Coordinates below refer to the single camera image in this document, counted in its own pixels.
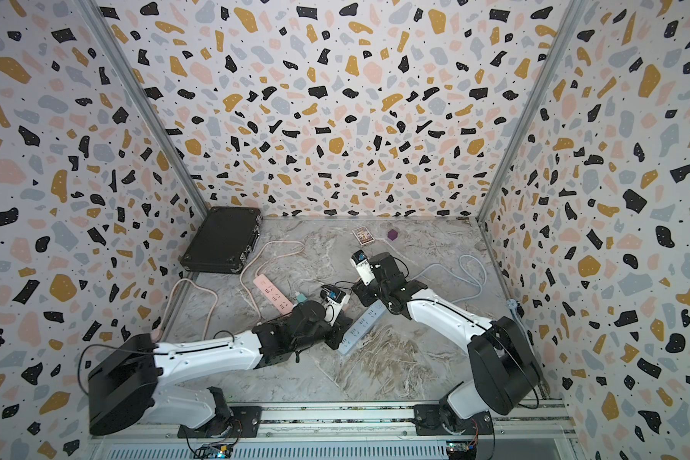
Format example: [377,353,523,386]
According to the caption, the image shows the white power strip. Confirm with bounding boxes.
[337,301,387,356]

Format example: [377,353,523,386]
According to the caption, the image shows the pink power strip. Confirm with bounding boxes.
[253,274,294,315]

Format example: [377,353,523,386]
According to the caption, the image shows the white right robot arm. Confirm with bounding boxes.
[351,250,542,425]

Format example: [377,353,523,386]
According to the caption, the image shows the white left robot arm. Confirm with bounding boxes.
[88,300,353,438]

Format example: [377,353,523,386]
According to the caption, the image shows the playing card box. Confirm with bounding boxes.
[353,226,375,246]

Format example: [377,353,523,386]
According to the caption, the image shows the black briefcase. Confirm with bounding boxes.
[180,207,263,274]

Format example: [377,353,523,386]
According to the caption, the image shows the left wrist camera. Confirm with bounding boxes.
[320,285,350,325]

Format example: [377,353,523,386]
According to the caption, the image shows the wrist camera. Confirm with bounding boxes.
[320,285,350,325]
[351,249,376,286]

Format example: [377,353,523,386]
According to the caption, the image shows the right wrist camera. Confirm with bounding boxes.
[351,249,376,286]

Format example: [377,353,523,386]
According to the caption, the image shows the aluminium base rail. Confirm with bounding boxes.
[87,400,585,459]

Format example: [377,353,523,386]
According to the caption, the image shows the aluminium corner post right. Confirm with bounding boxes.
[476,0,587,224]

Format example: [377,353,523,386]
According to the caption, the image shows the aluminium corner post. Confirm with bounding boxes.
[476,0,587,224]
[75,1,208,218]

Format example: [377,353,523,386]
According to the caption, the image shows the aluminium corner post left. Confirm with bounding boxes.
[75,1,208,218]

